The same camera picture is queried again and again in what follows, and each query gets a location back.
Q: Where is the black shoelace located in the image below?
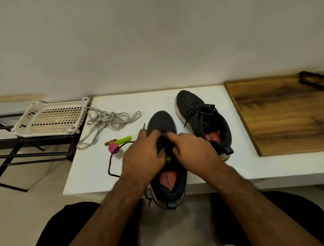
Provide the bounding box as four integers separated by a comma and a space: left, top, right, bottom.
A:
107, 123, 153, 201
183, 103, 218, 127

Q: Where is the black metal rack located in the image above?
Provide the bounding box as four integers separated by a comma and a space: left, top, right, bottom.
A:
0, 109, 91, 193

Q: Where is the pink capped white bottle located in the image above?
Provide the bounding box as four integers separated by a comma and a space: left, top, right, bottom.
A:
107, 142, 121, 155

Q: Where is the person's left forearm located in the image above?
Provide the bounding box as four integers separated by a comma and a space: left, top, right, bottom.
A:
68, 175, 147, 246

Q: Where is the wooden board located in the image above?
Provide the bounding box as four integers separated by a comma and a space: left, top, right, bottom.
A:
224, 74, 324, 157

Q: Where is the white perforated plastic tray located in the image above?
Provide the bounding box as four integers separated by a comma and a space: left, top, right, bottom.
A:
9, 97, 91, 139

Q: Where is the dark sneaker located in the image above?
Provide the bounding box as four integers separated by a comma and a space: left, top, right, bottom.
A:
175, 90, 235, 161
146, 110, 188, 211

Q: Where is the person's left hand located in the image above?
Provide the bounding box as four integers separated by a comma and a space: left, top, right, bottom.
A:
120, 129, 168, 187

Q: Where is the green marker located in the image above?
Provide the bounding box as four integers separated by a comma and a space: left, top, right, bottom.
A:
112, 135, 132, 147

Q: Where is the grey shoelaces bundle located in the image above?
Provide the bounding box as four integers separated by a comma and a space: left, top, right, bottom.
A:
77, 107, 142, 150

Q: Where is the person's right forearm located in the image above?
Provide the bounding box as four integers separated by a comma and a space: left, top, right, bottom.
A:
213, 170, 324, 246

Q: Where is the person's right hand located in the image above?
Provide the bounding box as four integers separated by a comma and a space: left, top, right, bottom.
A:
166, 132, 231, 186

